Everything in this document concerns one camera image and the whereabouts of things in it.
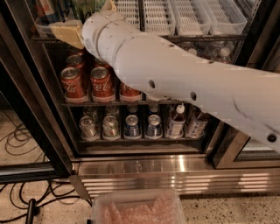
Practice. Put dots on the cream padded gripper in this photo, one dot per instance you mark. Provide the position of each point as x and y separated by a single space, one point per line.
93 32

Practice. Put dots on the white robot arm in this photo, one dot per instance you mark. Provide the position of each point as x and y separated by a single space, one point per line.
244 98

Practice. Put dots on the back left cola can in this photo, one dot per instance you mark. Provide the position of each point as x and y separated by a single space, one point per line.
73 50

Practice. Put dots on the cola can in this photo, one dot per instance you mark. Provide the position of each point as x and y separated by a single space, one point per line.
72 82
78 62
128 91
73 50
101 82
100 63

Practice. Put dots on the clear tray under blue can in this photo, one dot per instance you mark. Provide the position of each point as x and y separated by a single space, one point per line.
43 30

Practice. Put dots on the middle left cola can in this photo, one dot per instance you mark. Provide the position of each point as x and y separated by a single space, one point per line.
78 62

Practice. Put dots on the blue red can top shelf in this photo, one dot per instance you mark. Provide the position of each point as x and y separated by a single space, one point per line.
51 11

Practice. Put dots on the middle centre cola can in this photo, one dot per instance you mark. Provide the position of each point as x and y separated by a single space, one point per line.
100 63

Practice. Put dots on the front left cola can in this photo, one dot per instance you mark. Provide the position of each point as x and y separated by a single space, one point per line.
72 82

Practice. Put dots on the front middle cola can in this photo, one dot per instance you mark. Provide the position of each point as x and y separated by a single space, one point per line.
101 82

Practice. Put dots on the front right cola can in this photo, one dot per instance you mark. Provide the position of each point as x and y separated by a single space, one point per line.
128 91

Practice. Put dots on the front left silver can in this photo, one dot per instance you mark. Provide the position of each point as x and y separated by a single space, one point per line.
87 127

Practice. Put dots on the silver can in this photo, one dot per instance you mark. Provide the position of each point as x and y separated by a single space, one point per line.
110 126
87 127

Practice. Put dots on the front left blue can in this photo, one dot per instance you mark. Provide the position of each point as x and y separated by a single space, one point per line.
132 126

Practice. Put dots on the open fridge door left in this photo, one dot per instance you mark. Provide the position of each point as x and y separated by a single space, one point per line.
29 86

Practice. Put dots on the front right blue can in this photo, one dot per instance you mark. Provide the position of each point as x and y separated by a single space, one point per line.
154 127

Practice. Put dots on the stainless fridge base grille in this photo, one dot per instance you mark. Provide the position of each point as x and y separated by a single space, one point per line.
188 175

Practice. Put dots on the white slotted tray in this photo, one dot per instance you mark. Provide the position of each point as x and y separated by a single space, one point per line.
191 17
130 10
158 17
226 17

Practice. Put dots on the left tea bottle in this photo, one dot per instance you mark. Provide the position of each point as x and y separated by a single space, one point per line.
176 122

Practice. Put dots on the tea bottle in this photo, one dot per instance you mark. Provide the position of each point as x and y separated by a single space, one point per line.
176 122
196 124

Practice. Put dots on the front right water bottle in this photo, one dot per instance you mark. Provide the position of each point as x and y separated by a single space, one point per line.
222 56

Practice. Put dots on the right tea bottle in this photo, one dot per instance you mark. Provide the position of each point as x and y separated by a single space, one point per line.
196 124

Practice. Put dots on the clear plastic bin pink contents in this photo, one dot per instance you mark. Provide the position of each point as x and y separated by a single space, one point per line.
155 206

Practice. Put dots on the right fridge door frame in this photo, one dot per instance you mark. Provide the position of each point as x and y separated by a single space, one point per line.
259 50

